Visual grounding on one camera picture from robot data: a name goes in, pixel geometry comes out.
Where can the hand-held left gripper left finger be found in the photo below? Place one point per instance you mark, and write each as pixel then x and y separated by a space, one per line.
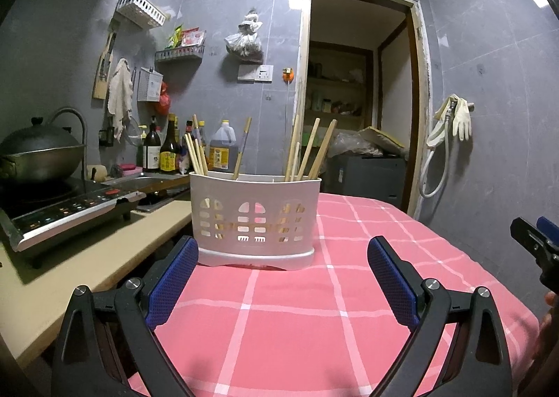
pixel 172 279

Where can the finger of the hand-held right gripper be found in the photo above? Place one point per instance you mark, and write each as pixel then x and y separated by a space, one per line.
pixel 549 229
pixel 526 235

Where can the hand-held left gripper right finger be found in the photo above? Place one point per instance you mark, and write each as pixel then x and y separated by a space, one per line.
pixel 391 279

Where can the white plastic utensil basket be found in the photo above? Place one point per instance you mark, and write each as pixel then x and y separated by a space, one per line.
pixel 257 191

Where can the bunch of wooden chopsticks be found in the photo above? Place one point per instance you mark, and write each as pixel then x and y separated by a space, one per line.
pixel 323 147

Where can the person's right hand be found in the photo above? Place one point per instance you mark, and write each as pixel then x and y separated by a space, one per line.
pixel 548 327

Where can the beige kitchen counter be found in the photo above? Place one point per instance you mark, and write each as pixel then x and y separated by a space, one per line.
pixel 100 257

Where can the pink checked tablecloth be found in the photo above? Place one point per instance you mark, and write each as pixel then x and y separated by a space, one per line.
pixel 305 314

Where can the black cabinet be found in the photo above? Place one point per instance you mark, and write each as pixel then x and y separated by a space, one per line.
pixel 367 178

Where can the steel sink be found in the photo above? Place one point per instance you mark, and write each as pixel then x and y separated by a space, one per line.
pixel 139 180

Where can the pink sponge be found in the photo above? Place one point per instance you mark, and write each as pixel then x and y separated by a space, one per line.
pixel 131 167

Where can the dark bottle yellow label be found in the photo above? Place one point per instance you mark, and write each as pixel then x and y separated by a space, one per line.
pixel 168 159

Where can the steel wool scrubber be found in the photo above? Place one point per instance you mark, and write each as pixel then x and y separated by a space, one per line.
pixel 115 170

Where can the dark bottle white label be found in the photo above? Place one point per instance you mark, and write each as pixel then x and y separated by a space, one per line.
pixel 151 156

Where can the black induction cooker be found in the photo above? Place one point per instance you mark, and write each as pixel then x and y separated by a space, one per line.
pixel 65 213

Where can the cream rubber glove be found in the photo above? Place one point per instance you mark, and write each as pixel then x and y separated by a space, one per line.
pixel 463 122
pixel 439 135

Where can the yellow sponge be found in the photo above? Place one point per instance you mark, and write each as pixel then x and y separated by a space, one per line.
pixel 97 172

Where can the large oil jug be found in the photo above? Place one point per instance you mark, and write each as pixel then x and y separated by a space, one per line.
pixel 220 156

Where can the beige sack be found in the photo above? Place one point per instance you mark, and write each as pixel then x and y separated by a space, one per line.
pixel 384 139

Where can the crumpled clear plastic bag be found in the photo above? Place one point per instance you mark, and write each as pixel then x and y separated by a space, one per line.
pixel 349 144

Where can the yellow-capped sauce bottle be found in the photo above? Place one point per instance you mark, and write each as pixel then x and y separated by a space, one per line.
pixel 202 137

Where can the clear plastic strainer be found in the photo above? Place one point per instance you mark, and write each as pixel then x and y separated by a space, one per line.
pixel 136 135

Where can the small dark-capped sauce bottle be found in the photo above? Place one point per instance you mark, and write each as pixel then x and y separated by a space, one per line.
pixel 188 128

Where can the curved metal faucet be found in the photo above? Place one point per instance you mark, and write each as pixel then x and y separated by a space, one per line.
pixel 85 152

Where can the red plastic bag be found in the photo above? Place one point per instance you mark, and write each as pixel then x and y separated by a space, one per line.
pixel 164 97

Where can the dark wok lid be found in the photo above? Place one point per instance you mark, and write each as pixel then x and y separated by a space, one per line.
pixel 39 139

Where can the white hanging cloth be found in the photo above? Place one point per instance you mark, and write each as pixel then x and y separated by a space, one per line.
pixel 120 91

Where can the wooden hanging knife holder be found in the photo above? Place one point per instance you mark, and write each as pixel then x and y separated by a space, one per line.
pixel 99 89

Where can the wooden storage shelf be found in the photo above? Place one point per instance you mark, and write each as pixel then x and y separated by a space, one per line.
pixel 336 80

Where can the red white snack packet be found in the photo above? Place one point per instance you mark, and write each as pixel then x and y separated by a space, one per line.
pixel 192 37

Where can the green yellow snack packet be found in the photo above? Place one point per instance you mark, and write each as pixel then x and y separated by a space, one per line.
pixel 175 36

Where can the clear hanging plastic bag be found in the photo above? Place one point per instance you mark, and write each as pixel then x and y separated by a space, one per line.
pixel 243 43

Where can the black wall holder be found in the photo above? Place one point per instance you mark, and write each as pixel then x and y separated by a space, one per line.
pixel 106 138

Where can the metal perforated wall box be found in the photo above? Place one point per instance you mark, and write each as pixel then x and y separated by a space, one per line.
pixel 149 87

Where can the worn wooden door frame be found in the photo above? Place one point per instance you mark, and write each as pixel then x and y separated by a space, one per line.
pixel 301 95

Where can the grey wall switch plate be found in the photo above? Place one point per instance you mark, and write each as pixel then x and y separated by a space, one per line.
pixel 247 73

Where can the grey wall shelf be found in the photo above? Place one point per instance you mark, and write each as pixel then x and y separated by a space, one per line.
pixel 179 54

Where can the white wall socket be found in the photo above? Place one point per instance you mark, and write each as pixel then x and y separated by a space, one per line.
pixel 265 73

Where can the orange wall hook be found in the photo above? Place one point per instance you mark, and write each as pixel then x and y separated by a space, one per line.
pixel 287 75

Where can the white slotted wall basket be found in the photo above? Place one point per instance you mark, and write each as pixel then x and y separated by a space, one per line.
pixel 139 10

